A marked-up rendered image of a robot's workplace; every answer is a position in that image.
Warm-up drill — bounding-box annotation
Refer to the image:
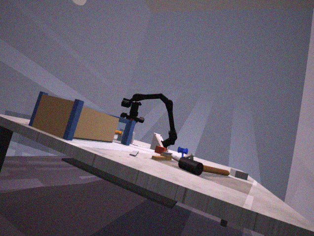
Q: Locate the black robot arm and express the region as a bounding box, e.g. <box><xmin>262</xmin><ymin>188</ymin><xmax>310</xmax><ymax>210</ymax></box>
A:
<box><xmin>121</xmin><ymin>93</ymin><xmax>177</xmax><ymax>148</ymax></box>

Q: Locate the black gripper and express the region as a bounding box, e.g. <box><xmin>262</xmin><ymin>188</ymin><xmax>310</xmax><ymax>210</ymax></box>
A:
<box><xmin>120</xmin><ymin>109</ymin><xmax>144</xmax><ymax>123</ymax></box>

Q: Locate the black mallet with wooden handle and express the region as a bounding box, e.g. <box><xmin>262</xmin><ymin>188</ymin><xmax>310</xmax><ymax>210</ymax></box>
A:
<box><xmin>178</xmin><ymin>157</ymin><xmax>230</xmax><ymax>176</ymax></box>

